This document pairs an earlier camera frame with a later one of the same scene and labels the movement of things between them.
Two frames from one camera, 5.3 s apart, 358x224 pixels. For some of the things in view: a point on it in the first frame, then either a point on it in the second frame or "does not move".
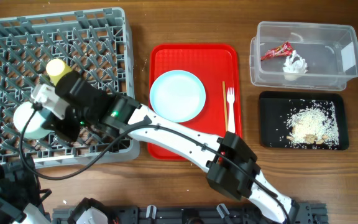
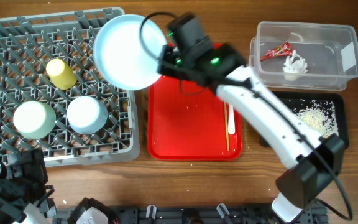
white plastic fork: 230,98 does not move
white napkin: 295,64 does not move
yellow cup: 55,68 does not move
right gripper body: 70,126 to 170,63
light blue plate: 177,96 to 126,50
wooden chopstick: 225,105 does not move
